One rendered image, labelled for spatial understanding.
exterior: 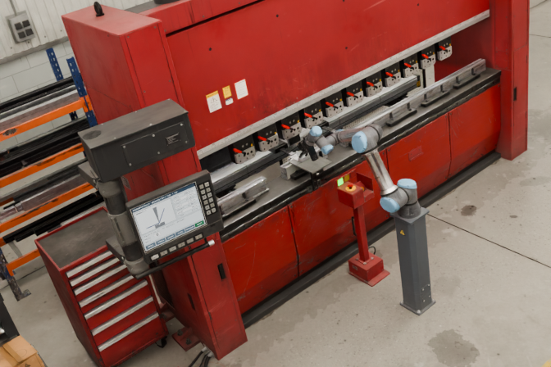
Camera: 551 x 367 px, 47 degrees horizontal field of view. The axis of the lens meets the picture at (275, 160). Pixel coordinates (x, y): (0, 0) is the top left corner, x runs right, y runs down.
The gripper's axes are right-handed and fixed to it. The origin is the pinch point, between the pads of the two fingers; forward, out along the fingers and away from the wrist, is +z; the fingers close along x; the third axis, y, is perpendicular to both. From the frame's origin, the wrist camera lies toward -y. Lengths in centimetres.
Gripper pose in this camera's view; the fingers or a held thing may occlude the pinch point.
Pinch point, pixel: (302, 157)
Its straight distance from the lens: 442.7
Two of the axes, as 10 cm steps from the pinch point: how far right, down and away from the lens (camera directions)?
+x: -7.8, 4.1, -4.7
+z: -2.6, 4.7, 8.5
